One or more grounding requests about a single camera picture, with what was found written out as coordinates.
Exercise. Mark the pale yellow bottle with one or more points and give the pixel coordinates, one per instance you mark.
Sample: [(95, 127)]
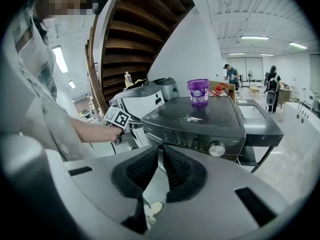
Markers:
[(128, 80)]

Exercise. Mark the standing fan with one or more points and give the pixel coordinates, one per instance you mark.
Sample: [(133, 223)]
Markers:
[(249, 74)]

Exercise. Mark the person's left hand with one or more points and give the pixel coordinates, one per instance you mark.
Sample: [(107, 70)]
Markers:
[(113, 134)]

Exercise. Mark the person's white shoe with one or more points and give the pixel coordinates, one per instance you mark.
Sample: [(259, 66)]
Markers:
[(156, 207)]

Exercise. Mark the purple plastic bucket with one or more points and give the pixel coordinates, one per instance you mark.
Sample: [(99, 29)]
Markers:
[(198, 94)]

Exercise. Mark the person's left forearm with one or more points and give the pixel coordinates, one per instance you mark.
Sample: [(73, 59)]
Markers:
[(90, 131)]

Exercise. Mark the dark wooden staircase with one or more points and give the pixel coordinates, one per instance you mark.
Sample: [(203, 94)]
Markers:
[(130, 34)]

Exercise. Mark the black head-worn camera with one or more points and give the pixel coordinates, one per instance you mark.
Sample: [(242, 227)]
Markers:
[(101, 1)]

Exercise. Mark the small wooden table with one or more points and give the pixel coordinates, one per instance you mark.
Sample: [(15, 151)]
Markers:
[(255, 89)]

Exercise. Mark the open cardboard box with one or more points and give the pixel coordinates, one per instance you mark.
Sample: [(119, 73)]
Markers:
[(232, 94)]

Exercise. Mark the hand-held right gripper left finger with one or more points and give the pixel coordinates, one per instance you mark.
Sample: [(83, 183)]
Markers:
[(105, 184)]

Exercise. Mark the black frame sink stand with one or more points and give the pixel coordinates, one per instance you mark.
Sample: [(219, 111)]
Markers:
[(262, 131)]

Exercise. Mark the dark grey washing machine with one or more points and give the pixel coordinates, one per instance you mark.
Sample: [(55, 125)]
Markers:
[(212, 119)]

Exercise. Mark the green white patterned shirt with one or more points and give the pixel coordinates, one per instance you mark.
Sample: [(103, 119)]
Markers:
[(37, 84)]

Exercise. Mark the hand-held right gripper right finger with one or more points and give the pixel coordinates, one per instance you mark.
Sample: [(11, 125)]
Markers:
[(225, 191)]

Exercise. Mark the ceiling tube light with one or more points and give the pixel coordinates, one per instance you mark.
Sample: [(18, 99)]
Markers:
[(71, 84), (298, 45), (237, 54), (253, 37), (60, 59)]

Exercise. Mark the white black wheeled machine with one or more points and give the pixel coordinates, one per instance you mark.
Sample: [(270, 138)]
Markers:
[(140, 101)]

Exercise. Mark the grey boxy appliance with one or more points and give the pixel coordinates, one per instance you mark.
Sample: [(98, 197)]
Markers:
[(167, 89)]

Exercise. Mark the red lidded jar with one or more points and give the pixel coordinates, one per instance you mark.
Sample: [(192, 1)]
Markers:
[(220, 89)]

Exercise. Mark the white detergent drawer dark front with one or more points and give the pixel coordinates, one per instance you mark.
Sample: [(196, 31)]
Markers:
[(153, 138)]

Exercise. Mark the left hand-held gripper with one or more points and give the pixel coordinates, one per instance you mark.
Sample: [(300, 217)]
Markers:
[(118, 117)]

